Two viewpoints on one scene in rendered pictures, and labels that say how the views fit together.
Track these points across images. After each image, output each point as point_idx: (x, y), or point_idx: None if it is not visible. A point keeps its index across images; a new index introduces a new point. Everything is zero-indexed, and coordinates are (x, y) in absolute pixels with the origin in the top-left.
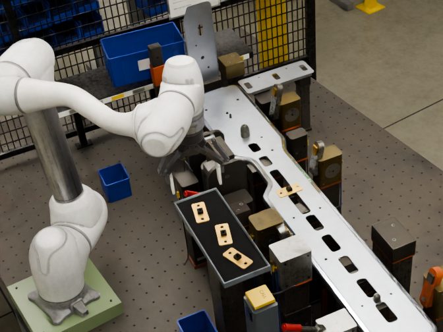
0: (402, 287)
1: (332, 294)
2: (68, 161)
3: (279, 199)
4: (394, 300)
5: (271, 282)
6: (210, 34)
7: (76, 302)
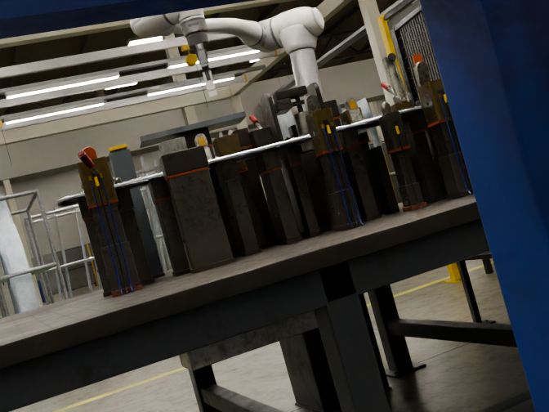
0: (122, 182)
1: (146, 185)
2: (305, 105)
3: (278, 146)
4: None
5: None
6: None
7: None
